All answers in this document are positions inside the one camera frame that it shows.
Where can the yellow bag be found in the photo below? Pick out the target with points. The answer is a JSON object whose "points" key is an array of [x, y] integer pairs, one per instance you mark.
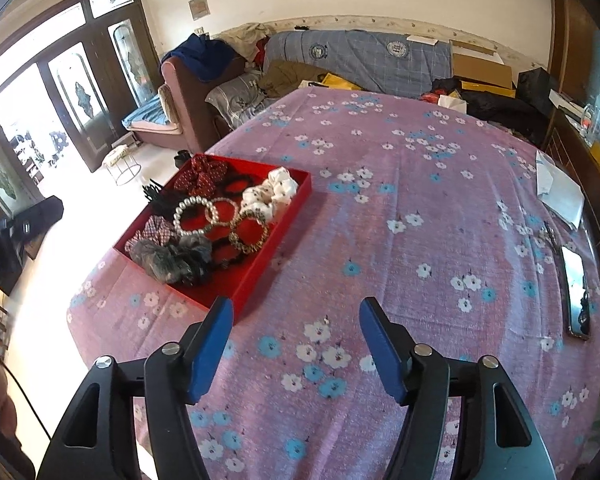
{"points": [[336, 82]]}

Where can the cardboard box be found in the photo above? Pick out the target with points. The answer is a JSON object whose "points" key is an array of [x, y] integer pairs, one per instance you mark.
{"points": [[481, 69]]}

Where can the blue grey quilt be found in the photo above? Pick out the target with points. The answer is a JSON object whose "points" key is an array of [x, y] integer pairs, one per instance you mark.
{"points": [[375, 61]]}

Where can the white folded paper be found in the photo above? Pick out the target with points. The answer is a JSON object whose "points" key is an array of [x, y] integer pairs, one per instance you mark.
{"points": [[558, 191]]}

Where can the red jewelry tray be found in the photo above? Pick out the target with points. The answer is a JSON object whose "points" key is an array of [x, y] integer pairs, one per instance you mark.
{"points": [[236, 281]]}

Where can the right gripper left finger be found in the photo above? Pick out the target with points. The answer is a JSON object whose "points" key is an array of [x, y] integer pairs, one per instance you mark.
{"points": [[95, 438]]}

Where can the navy blue cloth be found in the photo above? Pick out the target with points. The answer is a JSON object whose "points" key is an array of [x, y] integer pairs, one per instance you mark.
{"points": [[208, 59]]}

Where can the pink floral bed sheet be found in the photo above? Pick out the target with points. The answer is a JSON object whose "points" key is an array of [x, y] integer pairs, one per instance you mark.
{"points": [[436, 215]]}

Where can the small round side table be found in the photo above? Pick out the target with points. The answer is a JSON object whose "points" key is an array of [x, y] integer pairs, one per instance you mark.
{"points": [[121, 165]]}

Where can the grey fluffy scrunchie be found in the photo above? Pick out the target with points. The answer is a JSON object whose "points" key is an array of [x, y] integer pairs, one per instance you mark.
{"points": [[183, 261]]}

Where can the wooden glass door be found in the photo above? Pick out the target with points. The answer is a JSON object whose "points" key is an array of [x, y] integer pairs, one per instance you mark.
{"points": [[67, 81]]}

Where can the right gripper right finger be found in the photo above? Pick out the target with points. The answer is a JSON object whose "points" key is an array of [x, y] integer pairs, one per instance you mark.
{"points": [[496, 436]]}

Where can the black shoe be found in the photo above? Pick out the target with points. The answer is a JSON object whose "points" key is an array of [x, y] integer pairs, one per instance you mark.
{"points": [[181, 158]]}

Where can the dark red dotted scrunchie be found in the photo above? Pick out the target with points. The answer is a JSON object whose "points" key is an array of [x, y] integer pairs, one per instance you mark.
{"points": [[201, 175]]}

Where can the black hair claw clip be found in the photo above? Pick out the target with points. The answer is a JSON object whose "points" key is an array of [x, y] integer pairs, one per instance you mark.
{"points": [[162, 201]]}

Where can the black smartphone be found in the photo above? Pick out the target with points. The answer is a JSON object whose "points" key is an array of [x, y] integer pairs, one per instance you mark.
{"points": [[575, 304]]}

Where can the white floral scrunchie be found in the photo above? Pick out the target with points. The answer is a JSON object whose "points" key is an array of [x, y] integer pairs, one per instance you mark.
{"points": [[272, 196]]}

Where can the grey patterned pillow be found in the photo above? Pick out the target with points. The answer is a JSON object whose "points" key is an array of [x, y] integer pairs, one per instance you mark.
{"points": [[239, 99]]}

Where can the black bag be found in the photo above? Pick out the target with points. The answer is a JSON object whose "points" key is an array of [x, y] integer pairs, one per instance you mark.
{"points": [[527, 112]]}

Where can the pink armchair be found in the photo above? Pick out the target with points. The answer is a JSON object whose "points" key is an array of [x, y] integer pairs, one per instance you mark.
{"points": [[198, 125]]}

